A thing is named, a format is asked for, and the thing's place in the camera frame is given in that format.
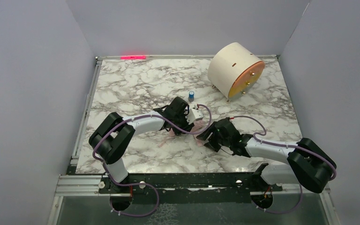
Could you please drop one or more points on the pink folding umbrella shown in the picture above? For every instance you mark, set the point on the pink folding umbrella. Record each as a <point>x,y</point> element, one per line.
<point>198,125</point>

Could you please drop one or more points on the pink tape marker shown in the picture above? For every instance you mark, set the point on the pink tape marker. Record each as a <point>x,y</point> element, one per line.
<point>133,57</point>

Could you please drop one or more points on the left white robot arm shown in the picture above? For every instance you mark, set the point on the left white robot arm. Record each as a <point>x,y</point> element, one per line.
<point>111,139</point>

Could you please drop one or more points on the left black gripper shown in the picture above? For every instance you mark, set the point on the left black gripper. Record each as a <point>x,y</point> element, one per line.
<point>182,124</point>

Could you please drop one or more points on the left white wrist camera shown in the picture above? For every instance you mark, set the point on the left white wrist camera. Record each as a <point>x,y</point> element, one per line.
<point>194,115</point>

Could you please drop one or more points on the beige cylindrical umbrella stand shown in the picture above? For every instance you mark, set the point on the beige cylindrical umbrella stand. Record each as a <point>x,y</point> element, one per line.
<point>234,70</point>

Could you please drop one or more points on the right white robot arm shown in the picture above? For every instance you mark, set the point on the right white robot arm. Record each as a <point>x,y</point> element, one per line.
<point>301,162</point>

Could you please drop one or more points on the small blue cap bottle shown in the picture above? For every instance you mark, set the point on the small blue cap bottle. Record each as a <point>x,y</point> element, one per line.
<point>191,96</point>

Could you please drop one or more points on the aluminium table frame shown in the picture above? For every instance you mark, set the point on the aluminium table frame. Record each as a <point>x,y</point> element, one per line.
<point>131,87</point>

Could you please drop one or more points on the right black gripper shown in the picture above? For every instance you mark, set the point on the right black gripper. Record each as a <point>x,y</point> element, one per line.
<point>213,138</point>

